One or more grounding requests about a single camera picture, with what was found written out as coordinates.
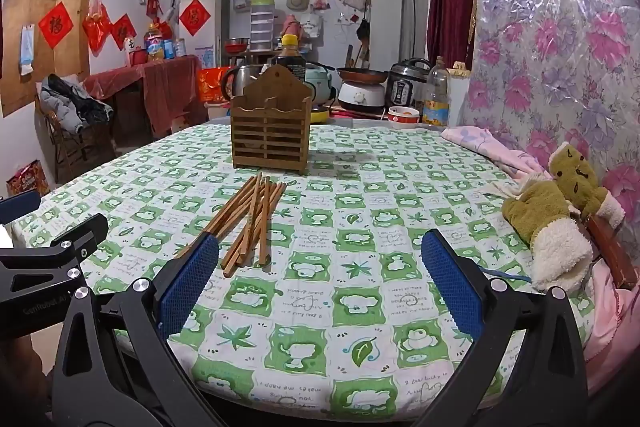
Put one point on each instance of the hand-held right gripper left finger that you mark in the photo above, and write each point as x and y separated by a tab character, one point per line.
192	277

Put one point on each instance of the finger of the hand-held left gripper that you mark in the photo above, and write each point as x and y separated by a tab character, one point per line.
20	207
87	231

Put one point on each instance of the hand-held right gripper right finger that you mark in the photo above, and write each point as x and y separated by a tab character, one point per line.
450	282

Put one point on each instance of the pile of wooden chopsticks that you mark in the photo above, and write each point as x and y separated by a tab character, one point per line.
252	217

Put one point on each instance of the wooden chopstick holder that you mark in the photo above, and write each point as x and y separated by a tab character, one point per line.
270	132

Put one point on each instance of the red printed box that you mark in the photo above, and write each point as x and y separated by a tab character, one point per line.
27	179

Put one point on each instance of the wooden chair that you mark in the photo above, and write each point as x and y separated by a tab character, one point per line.
75	147

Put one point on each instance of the green frog plush toy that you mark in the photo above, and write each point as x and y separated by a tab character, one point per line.
545	217

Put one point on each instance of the pile of clothes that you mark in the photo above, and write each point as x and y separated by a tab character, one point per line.
70	99

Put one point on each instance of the green patterned tablecloth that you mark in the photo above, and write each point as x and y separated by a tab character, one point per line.
350	217

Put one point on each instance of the pink floral cloth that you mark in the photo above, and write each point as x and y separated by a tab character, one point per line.
480	142

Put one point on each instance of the table with red cloth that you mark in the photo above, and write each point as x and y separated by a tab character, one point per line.
150	82

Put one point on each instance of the brown flat case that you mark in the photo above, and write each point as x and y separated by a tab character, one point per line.
612	252

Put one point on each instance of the white plastic bucket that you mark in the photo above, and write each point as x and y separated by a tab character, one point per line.
218	109

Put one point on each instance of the red white bowl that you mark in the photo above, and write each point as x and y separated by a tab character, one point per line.
403	117

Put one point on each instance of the pink blanket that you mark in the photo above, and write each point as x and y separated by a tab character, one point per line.
615	332

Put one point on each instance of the red jar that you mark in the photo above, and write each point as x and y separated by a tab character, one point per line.
138	57

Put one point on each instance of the red diamond paper decoration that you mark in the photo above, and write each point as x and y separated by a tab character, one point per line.
56	25
121	32
192	17

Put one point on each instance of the clear plastic oil bottle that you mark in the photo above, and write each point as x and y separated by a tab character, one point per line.
436	97

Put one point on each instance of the small white bottle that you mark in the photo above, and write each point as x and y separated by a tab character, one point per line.
129	44

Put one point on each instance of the red gift bag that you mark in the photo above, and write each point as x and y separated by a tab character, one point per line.
212	84

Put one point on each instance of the red plastic bag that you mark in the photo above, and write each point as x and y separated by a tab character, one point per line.
96	24

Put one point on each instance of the yellow cooking oil jug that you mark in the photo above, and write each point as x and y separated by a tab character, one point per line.
155	44

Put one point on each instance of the blue white tin can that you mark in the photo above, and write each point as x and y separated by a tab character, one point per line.
180	48
170	49

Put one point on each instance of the steel kettle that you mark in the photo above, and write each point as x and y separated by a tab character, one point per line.
242	82

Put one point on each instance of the black electric pressure cooker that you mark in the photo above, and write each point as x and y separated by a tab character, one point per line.
407	84

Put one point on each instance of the white electric stove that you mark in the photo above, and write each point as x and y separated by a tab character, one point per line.
361	97

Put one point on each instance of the white refrigerator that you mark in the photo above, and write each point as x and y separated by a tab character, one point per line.
200	47

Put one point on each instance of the frying pan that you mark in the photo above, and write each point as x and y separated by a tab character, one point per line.
362	75

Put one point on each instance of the light green rice cooker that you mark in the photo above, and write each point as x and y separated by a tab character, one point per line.
322	82

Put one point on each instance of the red basin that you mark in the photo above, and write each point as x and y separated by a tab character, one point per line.
236	44

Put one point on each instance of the dark soy sauce bottle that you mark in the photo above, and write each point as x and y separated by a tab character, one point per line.
290	57

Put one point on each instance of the plastic drawer unit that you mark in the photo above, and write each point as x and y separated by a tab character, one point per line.
261	29

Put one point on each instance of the pink thermos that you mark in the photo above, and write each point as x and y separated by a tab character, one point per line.
291	27

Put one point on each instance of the white teapot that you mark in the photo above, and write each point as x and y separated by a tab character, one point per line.
312	27

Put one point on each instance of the floral plastic wall sheet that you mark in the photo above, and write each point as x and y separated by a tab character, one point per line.
560	32

